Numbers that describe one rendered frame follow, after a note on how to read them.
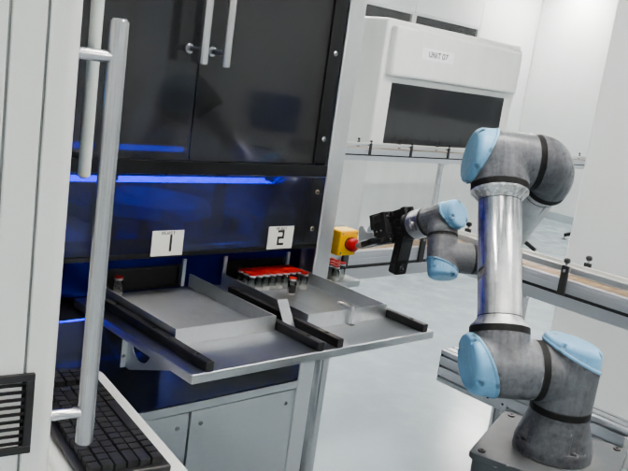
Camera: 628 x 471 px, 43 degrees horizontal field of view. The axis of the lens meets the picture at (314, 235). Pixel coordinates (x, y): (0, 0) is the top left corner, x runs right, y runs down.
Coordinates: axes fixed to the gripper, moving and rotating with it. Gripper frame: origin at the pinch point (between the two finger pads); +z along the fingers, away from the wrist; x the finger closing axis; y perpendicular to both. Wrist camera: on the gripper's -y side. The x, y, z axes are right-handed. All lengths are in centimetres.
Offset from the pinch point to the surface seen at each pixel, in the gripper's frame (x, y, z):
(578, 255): -126, -8, 6
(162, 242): 60, 5, 4
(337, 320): 28.5, -18.9, -16.4
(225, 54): 52, 42, -20
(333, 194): 7.9, 14.7, -1.0
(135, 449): 95, -34, -35
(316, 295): 17.5, -11.6, 1.6
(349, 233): -0.1, 4.6, 2.9
